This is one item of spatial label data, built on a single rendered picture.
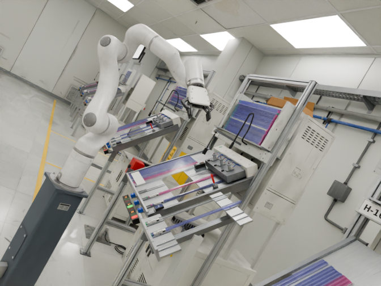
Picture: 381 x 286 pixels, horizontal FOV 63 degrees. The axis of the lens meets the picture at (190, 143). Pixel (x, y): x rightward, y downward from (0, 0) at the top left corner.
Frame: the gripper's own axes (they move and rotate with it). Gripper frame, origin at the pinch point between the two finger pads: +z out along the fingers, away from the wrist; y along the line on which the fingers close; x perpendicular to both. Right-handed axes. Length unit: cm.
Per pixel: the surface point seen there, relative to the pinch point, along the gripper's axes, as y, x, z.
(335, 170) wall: 212, 102, -28
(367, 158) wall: 219, 69, -28
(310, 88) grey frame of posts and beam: 82, 2, -34
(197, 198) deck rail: 24, 56, 21
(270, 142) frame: 64, 28, -8
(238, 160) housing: 56, 53, -5
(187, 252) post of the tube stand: 8, 44, 53
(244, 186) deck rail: 54, 49, 14
